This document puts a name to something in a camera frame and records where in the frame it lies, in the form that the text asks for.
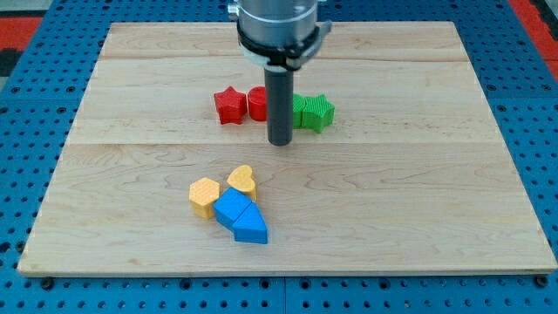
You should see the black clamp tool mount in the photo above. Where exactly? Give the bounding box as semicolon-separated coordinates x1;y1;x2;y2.
236;20;332;71

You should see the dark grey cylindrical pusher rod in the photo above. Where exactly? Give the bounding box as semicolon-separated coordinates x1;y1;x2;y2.
264;70;294;147

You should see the green star block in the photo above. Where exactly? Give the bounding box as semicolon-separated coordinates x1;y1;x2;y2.
301;94;335;133

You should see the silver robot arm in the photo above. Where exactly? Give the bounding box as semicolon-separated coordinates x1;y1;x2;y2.
227;0;332;147

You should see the red star block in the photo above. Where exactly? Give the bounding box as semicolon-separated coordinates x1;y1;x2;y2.
214;86;248;125

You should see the red cylinder block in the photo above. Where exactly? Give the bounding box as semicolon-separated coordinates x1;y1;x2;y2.
248;86;267;121

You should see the yellow heart block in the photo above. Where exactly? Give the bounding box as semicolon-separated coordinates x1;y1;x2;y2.
227;165;257;201

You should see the yellow hexagon block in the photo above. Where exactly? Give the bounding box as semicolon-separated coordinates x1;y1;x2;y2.
189;177;221;219

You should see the blue square block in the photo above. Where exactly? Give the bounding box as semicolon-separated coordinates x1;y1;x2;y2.
213;188;252;231

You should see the blue triangle block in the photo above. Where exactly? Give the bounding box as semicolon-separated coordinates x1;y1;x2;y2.
232;202;268;244

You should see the light wooden board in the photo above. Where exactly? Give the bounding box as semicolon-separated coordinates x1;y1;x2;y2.
18;22;557;277

